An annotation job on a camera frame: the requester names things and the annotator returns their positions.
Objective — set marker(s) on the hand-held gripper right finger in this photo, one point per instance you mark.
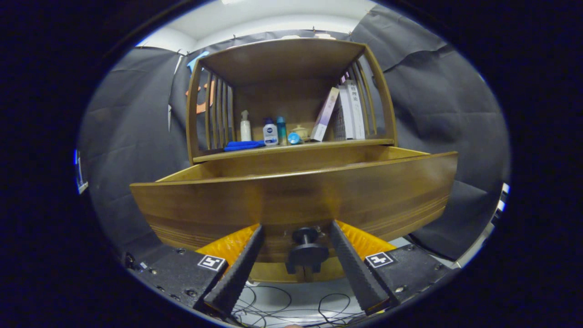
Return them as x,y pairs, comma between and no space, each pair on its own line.
355,269

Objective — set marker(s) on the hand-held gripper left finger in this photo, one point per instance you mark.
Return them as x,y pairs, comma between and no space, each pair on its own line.
237,273

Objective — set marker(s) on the black drawer knob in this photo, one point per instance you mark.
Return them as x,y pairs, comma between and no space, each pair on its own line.
306,250

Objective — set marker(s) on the wooden drawer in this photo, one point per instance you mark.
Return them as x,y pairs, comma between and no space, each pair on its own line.
341,191

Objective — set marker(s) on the blue and white tube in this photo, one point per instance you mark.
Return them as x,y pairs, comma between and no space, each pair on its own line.
294,138

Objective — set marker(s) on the wooden countertop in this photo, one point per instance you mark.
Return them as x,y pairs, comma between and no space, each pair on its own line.
273,151

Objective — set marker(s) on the wooden cabinet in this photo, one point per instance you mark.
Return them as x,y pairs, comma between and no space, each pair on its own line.
282,59

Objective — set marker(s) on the blue folded cloth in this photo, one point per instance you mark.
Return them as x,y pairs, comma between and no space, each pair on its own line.
243,145

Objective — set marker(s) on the white bottle with blue cap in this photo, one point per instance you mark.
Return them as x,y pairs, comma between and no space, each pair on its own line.
270,134

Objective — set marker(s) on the white pump bottle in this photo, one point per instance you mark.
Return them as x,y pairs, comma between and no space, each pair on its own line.
245,130

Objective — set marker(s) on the beige lidded teacup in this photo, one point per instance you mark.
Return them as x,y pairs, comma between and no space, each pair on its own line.
301,131

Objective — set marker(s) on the teal bottle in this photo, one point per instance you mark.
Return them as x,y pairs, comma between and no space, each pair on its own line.
282,130

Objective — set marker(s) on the purple and white book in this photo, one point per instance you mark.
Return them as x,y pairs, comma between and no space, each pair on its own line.
324,114

